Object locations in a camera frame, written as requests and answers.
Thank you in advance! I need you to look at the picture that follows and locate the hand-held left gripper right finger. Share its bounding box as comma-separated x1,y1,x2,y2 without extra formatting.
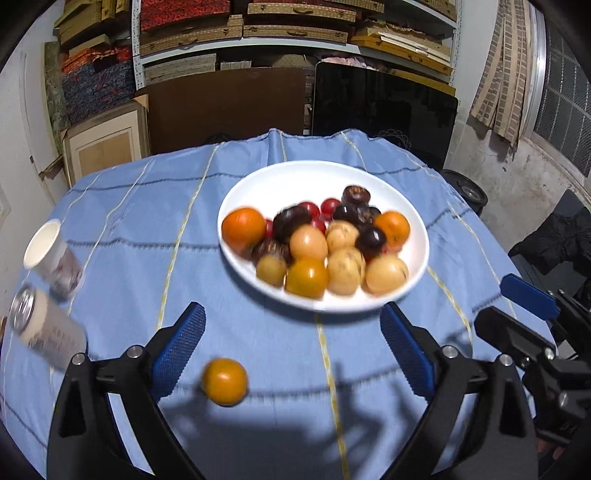
379,302,541,480

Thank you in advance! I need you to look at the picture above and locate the black panel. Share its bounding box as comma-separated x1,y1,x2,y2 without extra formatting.
311,62,459,169

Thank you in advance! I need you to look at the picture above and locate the black wheel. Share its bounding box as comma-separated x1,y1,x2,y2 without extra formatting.
441,169,489,215

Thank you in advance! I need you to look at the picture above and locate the brown board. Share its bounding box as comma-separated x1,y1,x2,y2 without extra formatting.
136,67,308,155

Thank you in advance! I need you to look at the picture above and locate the pale yellow round fruit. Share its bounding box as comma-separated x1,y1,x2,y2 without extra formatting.
365,255,410,296
325,220,360,252
289,224,329,260
326,248,367,296

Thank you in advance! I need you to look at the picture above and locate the orange mandarin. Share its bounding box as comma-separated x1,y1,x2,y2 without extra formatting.
373,211,411,250
222,208,267,250

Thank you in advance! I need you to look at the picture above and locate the black jacket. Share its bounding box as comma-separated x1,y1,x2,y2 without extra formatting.
508,189,591,296

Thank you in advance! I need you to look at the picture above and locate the small dark purple plum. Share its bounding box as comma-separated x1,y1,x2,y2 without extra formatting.
332,204,361,224
355,226,387,259

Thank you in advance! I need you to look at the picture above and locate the stack of woven flat boxes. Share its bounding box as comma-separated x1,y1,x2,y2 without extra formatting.
139,0,458,84

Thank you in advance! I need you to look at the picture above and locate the white metal shelf rack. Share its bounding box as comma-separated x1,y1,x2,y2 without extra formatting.
131,0,460,88

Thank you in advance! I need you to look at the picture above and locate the white oval plate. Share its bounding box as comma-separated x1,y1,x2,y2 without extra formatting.
217,160,430,313

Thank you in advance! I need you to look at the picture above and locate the window with metal grille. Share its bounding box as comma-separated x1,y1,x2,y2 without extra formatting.
519,0,591,178

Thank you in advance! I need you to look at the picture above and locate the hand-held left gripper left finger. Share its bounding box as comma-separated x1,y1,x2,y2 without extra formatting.
46,302,207,480

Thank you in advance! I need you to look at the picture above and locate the white paper cup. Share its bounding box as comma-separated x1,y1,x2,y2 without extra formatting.
23,219,86,301

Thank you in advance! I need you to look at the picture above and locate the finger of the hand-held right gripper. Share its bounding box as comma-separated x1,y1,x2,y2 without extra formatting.
475,306,557,368
500,274,591,334

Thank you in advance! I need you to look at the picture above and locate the stack of patterned fabric boxes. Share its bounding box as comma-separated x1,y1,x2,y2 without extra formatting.
44,0,137,127

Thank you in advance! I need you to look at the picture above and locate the small pale yellow fruit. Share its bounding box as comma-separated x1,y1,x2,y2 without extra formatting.
256,255,287,286

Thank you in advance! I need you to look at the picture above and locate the yellow orange tomato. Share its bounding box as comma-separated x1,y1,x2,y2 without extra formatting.
201,357,249,407
285,257,330,298

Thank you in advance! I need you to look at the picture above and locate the white drink can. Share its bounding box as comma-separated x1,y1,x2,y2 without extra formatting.
9,285,88,370

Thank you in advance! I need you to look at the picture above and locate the wooden picture frame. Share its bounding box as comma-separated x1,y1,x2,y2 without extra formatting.
60,102,151,185

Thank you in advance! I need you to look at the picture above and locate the blue striped tablecloth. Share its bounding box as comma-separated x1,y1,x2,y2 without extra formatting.
0,128,555,480

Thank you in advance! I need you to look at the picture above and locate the brick patterned hanging sheet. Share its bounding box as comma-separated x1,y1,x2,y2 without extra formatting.
470,0,536,160

